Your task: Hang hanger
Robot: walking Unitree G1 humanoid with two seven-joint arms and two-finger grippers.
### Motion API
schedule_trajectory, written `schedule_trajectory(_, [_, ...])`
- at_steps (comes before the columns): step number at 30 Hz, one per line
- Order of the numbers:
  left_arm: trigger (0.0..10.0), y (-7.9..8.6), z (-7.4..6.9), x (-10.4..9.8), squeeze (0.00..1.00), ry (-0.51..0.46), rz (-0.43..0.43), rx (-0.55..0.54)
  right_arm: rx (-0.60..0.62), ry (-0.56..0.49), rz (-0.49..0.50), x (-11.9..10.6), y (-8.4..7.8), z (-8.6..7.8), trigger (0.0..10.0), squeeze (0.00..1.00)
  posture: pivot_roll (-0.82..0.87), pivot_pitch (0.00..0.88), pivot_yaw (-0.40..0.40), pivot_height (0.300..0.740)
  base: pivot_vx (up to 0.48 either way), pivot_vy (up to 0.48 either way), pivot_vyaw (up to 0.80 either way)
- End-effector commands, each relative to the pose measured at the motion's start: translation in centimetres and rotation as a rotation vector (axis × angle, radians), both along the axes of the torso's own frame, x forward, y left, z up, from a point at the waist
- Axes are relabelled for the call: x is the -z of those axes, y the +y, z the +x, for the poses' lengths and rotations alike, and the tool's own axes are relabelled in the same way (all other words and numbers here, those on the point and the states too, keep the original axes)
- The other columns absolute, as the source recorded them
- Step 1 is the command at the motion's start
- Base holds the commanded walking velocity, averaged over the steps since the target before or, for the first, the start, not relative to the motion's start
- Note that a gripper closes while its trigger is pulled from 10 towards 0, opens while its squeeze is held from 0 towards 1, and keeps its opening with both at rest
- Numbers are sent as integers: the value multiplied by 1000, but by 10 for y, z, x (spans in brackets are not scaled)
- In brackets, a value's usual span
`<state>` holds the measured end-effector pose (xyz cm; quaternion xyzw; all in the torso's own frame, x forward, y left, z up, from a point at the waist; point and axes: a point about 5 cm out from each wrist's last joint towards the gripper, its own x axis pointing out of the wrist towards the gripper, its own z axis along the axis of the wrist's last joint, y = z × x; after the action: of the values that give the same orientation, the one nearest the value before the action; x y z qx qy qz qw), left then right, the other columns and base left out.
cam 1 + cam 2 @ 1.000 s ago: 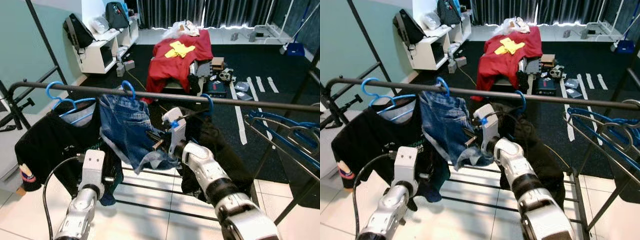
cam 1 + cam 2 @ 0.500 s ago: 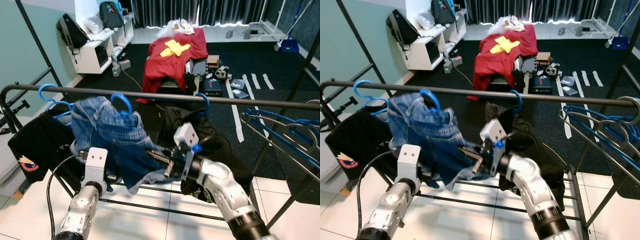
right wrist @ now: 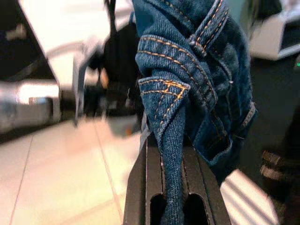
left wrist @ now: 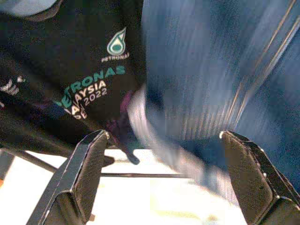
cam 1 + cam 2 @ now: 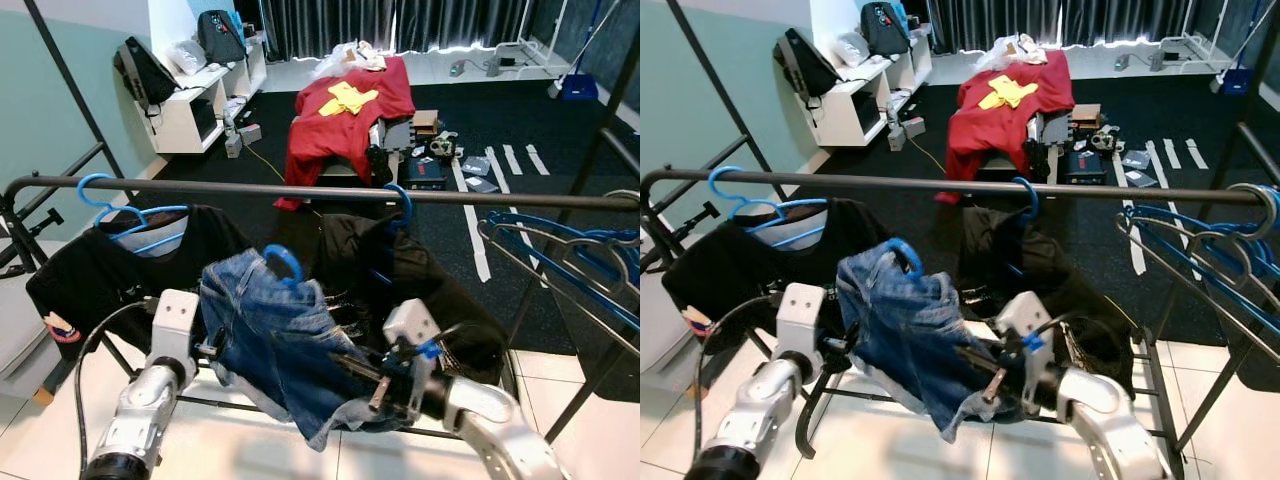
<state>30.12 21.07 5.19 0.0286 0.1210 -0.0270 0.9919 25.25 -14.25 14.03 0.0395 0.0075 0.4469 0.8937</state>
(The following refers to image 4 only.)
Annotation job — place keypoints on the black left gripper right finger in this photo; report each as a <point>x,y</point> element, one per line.
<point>253,182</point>

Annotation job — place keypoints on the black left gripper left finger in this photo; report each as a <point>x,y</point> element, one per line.
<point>77,178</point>

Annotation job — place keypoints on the blue denim jacket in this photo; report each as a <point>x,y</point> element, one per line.
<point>199,58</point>

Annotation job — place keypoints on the black metal clothes rack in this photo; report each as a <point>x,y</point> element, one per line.
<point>140,175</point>

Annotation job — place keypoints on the black Petronas print t-shirt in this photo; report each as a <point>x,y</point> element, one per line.
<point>70,47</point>

